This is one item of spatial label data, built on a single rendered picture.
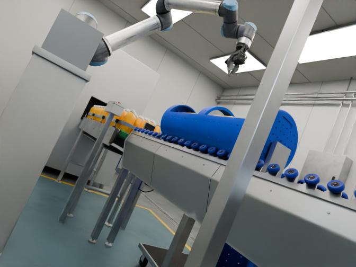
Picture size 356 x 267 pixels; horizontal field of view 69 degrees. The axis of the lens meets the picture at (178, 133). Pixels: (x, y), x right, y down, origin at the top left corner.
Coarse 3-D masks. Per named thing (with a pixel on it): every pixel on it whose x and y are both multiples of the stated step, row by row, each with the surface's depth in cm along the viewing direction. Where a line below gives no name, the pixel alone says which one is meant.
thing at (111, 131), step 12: (84, 120) 341; (84, 132) 337; (96, 132) 266; (108, 132) 234; (108, 144) 220; (120, 144) 330; (72, 156) 333; (96, 156) 240; (96, 168) 350; (60, 180) 329; (84, 180) 237; (108, 192) 250; (120, 192) 258; (72, 204) 235; (72, 216) 235
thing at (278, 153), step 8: (272, 144) 107; (280, 144) 106; (272, 152) 105; (280, 152) 107; (288, 152) 109; (272, 160) 105; (280, 160) 107; (264, 168) 105; (280, 168) 108; (280, 176) 109
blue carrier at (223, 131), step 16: (176, 112) 166; (192, 112) 188; (208, 112) 141; (224, 112) 151; (176, 128) 159; (192, 128) 144; (208, 128) 131; (224, 128) 121; (240, 128) 112; (272, 128) 109; (288, 128) 114; (176, 144) 174; (208, 144) 132; (224, 144) 120; (288, 144) 115; (288, 160) 116
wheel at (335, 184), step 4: (332, 180) 77; (336, 180) 77; (328, 184) 76; (332, 184) 76; (336, 184) 75; (340, 184) 75; (328, 188) 76; (332, 188) 75; (336, 188) 74; (340, 188) 74; (344, 188) 74; (336, 192) 74
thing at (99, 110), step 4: (92, 108) 354; (96, 108) 332; (100, 108) 322; (104, 108) 313; (92, 112) 342; (96, 112) 320; (100, 112) 309; (104, 112) 288; (88, 116) 352; (116, 116) 246; (96, 120) 308; (100, 120) 287; (104, 120) 276; (112, 124) 244; (116, 124) 243
